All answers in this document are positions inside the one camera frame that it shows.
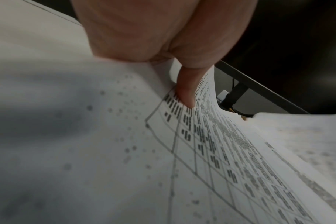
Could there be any stack of white printed papers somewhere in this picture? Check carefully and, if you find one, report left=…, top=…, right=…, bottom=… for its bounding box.
left=0, top=32, right=336, bottom=224

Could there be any person's left hand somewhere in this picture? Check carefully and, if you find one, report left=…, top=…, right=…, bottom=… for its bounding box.
left=69, top=0, right=258, bottom=109

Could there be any black monitor stand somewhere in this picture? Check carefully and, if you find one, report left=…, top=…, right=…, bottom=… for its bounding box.
left=220, top=83, right=250, bottom=108

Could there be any large black monitor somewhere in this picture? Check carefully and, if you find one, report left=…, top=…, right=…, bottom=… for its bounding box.
left=215, top=0, right=336, bottom=116

